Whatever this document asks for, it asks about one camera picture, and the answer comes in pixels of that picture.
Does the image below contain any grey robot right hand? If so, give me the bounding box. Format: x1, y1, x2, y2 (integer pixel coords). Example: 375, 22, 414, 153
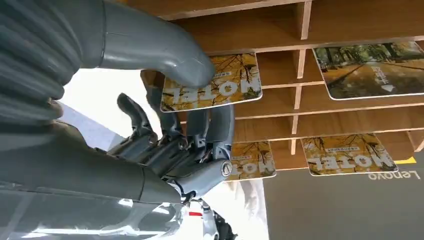
0, 0, 235, 205

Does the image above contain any grey laptop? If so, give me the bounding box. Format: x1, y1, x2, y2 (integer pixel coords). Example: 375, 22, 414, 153
263, 155, 424, 240

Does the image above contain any wooden card box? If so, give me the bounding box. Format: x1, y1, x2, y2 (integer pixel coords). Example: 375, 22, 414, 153
115, 0, 424, 173

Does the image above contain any tree road picture card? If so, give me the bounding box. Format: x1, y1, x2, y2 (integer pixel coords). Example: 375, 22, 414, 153
312, 41, 424, 101

